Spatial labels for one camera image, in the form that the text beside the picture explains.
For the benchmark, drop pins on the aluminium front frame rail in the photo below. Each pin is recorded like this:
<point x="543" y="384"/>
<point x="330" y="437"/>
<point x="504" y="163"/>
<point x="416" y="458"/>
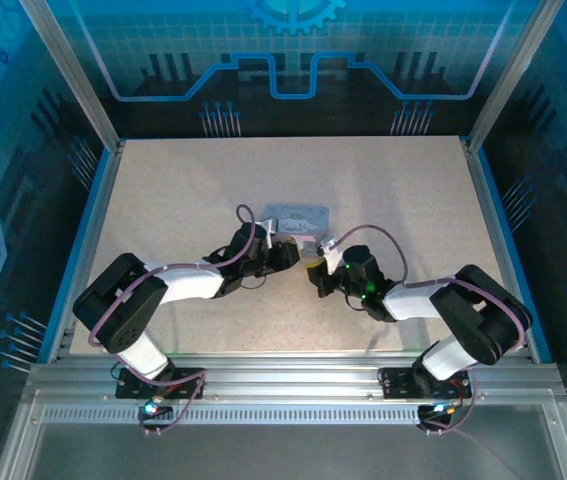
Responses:
<point x="288" y="375"/>

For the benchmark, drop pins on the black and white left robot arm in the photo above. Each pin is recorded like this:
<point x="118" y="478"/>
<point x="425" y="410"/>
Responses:
<point x="128" y="300"/>

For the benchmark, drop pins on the pastel cartoon tin box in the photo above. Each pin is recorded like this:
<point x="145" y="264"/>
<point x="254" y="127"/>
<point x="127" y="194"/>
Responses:
<point x="298" y="217"/>

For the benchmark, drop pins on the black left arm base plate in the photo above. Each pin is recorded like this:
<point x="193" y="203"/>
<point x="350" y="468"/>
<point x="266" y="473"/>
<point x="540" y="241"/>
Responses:
<point x="188" y="385"/>

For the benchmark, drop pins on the black connector with blue light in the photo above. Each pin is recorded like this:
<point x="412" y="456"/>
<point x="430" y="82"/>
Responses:
<point x="152" y="411"/>

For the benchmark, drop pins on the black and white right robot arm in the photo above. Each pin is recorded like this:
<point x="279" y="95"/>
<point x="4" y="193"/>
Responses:
<point x="478" y="320"/>

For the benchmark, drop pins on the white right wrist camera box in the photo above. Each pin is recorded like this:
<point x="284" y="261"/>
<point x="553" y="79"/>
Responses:
<point x="332" y="257"/>

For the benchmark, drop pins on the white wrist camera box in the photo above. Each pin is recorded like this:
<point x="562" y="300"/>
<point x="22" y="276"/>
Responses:
<point x="269" y="235"/>
<point x="332" y="257"/>

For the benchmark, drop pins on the aluminium frame post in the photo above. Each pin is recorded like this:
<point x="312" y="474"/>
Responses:
<point x="508" y="70"/>
<point x="70" y="70"/>

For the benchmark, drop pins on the grey metal front panel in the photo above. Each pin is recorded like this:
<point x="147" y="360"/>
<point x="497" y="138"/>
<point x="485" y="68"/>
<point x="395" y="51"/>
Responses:
<point x="288" y="450"/>

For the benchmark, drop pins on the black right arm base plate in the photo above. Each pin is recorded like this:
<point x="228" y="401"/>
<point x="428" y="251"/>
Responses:
<point x="398" y="385"/>

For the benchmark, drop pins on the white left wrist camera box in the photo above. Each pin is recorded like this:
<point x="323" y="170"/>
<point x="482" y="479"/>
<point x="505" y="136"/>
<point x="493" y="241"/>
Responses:
<point x="269" y="235"/>

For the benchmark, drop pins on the aluminium side frame rail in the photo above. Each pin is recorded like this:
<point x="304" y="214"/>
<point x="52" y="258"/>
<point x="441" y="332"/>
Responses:
<point x="493" y="210"/>
<point x="95" y="220"/>

